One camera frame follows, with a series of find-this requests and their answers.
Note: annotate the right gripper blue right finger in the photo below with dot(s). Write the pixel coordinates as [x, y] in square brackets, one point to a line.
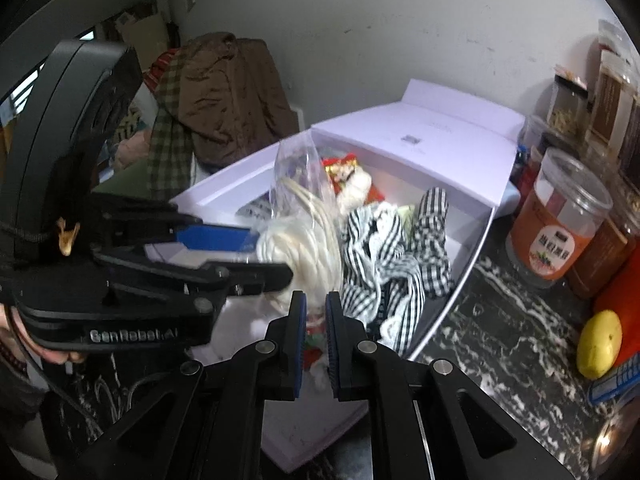
[343, 334]

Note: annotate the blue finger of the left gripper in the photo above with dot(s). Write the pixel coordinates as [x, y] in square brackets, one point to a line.
[215, 238]
[251, 278]

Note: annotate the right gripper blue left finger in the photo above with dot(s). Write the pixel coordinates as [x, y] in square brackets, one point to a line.
[293, 346]

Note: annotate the clear bag white yarn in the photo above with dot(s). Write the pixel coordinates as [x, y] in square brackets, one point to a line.
[303, 229]

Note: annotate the black white checkered plush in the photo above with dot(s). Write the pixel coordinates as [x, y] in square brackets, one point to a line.
[393, 267]

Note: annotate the red gold figure snack bag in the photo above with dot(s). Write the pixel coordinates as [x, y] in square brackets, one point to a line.
[353, 186]

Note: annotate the red green ketchup packet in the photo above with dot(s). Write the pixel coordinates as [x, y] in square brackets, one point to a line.
[315, 340]

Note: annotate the silver purple snack bag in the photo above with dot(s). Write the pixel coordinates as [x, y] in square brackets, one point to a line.
[258, 209]

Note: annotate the person's left hand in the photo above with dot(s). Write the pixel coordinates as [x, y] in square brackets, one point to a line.
[10, 341]

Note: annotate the green plaid cloth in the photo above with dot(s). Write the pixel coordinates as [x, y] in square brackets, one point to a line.
[171, 145]

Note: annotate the brown jacket on chair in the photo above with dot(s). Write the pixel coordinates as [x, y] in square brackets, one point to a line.
[231, 98]

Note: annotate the white open gift box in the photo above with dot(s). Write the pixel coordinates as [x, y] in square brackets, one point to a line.
[433, 137]

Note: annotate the orange label plastic jar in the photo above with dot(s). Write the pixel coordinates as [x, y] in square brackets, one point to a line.
[561, 215]

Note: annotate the yellow lemon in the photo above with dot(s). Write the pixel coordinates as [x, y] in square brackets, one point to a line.
[599, 344]

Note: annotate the red plastic container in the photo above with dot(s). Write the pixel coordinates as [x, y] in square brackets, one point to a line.
[622, 295]

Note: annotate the blue white tablet tube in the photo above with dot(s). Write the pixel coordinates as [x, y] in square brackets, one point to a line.
[615, 382]

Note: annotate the drinking glass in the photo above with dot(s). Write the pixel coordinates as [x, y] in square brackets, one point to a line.
[616, 442]

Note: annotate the tall clear spice jar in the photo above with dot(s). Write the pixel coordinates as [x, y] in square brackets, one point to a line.
[615, 91]

